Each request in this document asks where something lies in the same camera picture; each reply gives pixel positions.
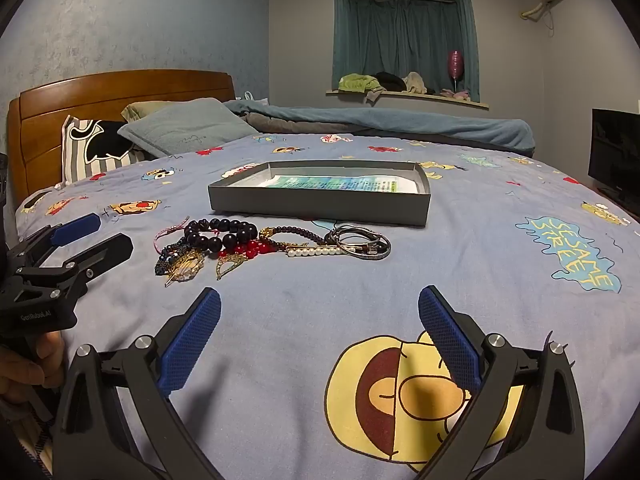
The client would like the blue blanket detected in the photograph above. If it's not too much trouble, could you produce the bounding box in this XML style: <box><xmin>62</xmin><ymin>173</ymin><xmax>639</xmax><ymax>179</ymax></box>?
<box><xmin>222</xmin><ymin>99</ymin><xmax>537</xmax><ymax>153</ymax></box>

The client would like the black bead bracelet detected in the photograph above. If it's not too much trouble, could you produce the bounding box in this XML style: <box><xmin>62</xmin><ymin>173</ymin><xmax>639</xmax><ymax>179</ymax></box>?
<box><xmin>184</xmin><ymin>216</ymin><xmax>259</xmax><ymax>253</ymax></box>

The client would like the dark grey quilt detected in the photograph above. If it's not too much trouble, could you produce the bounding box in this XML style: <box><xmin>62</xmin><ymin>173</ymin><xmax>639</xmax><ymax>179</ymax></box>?
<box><xmin>243</xmin><ymin>112</ymin><xmax>536</xmax><ymax>153</ymax></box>

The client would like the gold pearl oval hair clip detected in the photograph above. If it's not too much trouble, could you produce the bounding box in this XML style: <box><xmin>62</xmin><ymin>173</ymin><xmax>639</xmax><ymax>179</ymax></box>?
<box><xmin>165</xmin><ymin>250</ymin><xmax>206</xmax><ymax>288</ymax></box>

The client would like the olive pillow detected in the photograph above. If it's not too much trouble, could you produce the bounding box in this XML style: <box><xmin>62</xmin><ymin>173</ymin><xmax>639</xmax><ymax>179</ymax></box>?
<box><xmin>121</xmin><ymin>100</ymin><xmax>173</xmax><ymax>123</ymax></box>

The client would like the gold leaf-shaped hair clip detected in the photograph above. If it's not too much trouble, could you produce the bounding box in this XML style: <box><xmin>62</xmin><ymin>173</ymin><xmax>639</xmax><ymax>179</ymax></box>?
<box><xmin>216</xmin><ymin>252</ymin><xmax>251</xmax><ymax>281</ymax></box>

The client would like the blue-grey pillow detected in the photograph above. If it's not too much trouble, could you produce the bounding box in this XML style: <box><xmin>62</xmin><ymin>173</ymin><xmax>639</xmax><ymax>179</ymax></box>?
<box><xmin>117</xmin><ymin>97</ymin><xmax>260</xmax><ymax>158</ymax></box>

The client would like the pink string bracelet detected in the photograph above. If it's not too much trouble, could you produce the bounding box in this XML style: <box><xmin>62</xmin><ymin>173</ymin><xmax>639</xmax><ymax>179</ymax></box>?
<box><xmin>154</xmin><ymin>217</ymin><xmax>193</xmax><ymax>256</ymax></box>

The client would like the striped black-print pillow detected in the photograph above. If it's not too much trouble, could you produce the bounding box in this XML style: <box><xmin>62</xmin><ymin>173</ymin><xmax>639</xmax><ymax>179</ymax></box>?
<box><xmin>61</xmin><ymin>115</ymin><xmax>158</xmax><ymax>184</ymax></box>

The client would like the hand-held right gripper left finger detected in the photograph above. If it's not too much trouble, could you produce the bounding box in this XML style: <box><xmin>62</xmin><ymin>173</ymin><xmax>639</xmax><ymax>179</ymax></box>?
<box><xmin>52</xmin><ymin>287</ymin><xmax>223</xmax><ymax>480</ymax></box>

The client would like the teal curtain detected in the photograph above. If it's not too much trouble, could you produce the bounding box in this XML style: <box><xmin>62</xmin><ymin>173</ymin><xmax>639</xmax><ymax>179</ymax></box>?
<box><xmin>332</xmin><ymin>0</ymin><xmax>481</xmax><ymax>103</ymax></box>

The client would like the red bead bracelet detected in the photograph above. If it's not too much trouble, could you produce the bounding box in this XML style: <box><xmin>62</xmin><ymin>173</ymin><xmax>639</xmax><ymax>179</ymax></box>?
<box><xmin>220</xmin><ymin>239</ymin><xmax>281</xmax><ymax>261</ymax></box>

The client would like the cartoon printed bed sheet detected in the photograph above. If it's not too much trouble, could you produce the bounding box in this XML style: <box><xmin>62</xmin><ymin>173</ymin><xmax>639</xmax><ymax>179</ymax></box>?
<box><xmin>15</xmin><ymin>132</ymin><xmax>640</xmax><ymax>480</ymax></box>

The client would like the person's left hand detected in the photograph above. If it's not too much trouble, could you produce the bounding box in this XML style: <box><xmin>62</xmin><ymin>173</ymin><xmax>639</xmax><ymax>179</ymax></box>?
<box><xmin>0</xmin><ymin>332</ymin><xmax>68</xmax><ymax>406</ymax></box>

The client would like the green cloth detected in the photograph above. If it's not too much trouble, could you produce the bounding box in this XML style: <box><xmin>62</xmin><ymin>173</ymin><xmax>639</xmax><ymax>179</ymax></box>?
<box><xmin>338</xmin><ymin>74</ymin><xmax>386</xmax><ymax>95</ymax></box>

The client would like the grey shallow cardboard box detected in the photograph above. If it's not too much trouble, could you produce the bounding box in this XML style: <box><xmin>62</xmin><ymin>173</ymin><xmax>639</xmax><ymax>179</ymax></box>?
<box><xmin>208</xmin><ymin>161</ymin><xmax>432</xmax><ymax>228</ymax></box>

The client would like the blue bead bracelet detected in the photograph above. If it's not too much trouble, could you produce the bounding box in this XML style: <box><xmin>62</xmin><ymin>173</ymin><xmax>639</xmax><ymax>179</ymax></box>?
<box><xmin>154</xmin><ymin>245</ymin><xmax>201</xmax><ymax>276</ymax></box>

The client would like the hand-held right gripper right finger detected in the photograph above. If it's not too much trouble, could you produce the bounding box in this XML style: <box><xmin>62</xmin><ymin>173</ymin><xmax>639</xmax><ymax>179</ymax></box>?
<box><xmin>417</xmin><ymin>285</ymin><xmax>586</xmax><ymax>480</ymax></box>

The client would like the wooden headboard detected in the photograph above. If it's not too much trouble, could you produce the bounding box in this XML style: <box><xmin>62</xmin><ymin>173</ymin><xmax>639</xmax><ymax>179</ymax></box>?
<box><xmin>7</xmin><ymin>69</ymin><xmax>236</xmax><ymax>206</ymax></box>

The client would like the dark small-bead gold bracelet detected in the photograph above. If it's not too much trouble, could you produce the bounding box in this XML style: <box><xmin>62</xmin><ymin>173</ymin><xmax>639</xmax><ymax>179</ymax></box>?
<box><xmin>260</xmin><ymin>226</ymin><xmax>328</xmax><ymax>248</ymax></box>

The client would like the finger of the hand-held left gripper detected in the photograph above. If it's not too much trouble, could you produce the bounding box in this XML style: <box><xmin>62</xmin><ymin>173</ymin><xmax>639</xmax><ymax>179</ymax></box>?
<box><xmin>30</xmin><ymin>232</ymin><xmax>135</xmax><ymax>286</ymax></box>
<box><xmin>7</xmin><ymin>212</ymin><xmax>102</xmax><ymax>261</ymax></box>

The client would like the pink balloon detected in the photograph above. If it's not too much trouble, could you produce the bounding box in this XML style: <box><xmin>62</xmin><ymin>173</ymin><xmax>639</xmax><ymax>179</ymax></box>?
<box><xmin>447</xmin><ymin>50</ymin><xmax>465</xmax><ymax>92</ymax></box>

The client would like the printed paper sheet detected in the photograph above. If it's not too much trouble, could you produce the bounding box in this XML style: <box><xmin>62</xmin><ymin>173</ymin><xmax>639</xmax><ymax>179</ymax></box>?
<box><xmin>235</xmin><ymin>172</ymin><xmax>418</xmax><ymax>195</ymax></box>

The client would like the black cloth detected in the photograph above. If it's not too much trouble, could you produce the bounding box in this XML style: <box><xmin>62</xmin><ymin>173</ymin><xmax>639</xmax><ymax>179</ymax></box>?
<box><xmin>375</xmin><ymin>71</ymin><xmax>408</xmax><ymax>92</ymax></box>

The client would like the person's plaid clothing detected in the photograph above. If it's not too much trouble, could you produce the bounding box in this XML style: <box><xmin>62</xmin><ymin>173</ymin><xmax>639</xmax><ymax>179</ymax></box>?
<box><xmin>0</xmin><ymin>400</ymin><xmax>53</xmax><ymax>480</ymax></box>

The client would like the black television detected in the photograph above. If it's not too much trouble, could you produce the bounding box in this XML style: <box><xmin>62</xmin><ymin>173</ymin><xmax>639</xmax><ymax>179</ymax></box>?
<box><xmin>587</xmin><ymin>108</ymin><xmax>640</xmax><ymax>211</ymax></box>

